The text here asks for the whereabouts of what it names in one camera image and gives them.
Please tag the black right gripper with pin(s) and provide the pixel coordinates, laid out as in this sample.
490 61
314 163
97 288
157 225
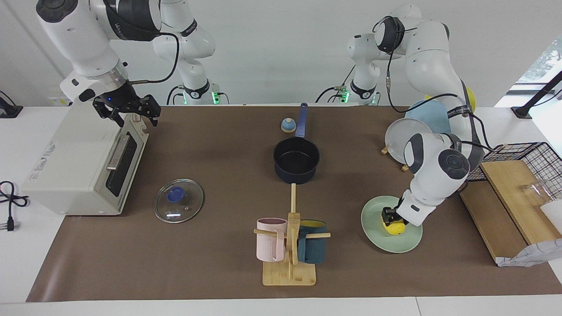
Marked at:
123 100

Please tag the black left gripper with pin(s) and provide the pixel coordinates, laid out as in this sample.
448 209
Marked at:
389 215

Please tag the yellow potato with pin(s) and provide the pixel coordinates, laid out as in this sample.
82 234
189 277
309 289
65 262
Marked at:
393 229

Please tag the glass lid with blue knob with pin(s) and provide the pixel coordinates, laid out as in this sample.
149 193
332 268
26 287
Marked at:
184 206

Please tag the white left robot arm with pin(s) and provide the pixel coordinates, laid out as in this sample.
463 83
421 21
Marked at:
434 171

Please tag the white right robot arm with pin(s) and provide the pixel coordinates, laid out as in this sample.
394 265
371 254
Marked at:
88 44

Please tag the mint green plate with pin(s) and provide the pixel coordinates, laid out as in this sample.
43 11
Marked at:
386 241

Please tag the wooden plate rack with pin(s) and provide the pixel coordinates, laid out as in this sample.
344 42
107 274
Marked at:
384 150

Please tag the grey plate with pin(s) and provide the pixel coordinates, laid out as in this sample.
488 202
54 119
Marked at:
397 136

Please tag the light blue plate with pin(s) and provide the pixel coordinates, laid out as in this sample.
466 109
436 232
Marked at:
432 116

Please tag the yellow plate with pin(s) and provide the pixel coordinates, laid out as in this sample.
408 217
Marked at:
470 97

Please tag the white toaster oven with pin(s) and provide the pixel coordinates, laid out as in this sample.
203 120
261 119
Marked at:
74 162

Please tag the dark teal mug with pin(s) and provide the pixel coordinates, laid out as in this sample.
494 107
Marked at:
312 250

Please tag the brown wooden board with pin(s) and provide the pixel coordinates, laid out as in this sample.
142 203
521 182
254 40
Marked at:
487 215

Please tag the wooden mug tree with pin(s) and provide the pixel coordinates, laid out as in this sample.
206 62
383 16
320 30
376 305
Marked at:
289 274

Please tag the pink ribbed mug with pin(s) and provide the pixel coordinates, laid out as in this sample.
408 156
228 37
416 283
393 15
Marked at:
268 245

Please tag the black clamp stand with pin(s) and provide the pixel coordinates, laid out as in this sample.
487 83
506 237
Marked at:
533 98
9 109

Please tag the light wooden board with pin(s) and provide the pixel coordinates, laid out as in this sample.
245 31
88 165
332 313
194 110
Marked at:
518 197

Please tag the clear glass cup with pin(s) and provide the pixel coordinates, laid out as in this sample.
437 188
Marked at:
535 193

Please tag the white marbled paper bag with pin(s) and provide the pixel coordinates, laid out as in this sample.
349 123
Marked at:
533 254

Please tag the brown table mat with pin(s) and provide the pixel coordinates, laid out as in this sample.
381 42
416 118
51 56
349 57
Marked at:
197 254

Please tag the white plastic cup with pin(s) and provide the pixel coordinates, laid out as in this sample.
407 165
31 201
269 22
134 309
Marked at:
553 215

